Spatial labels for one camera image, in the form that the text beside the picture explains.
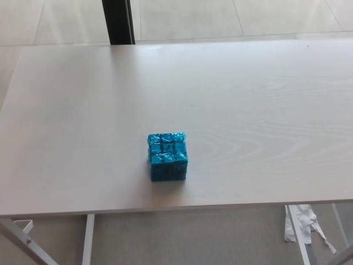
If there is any white torn paper scrap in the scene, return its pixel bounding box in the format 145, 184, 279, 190
284, 204, 338, 255

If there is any blue foil-wrapped cube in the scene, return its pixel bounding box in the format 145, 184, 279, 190
146, 131, 190, 183

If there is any white table leg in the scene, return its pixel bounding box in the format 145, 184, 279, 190
81, 214, 96, 265
285, 204, 313, 265

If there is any white metal hook bracket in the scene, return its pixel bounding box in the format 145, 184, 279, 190
12, 219, 34, 234

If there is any grey diagonal table brace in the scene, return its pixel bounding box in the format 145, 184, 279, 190
0, 218, 59, 265

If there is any black vertical pillar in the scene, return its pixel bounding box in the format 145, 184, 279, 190
101, 0, 136, 46

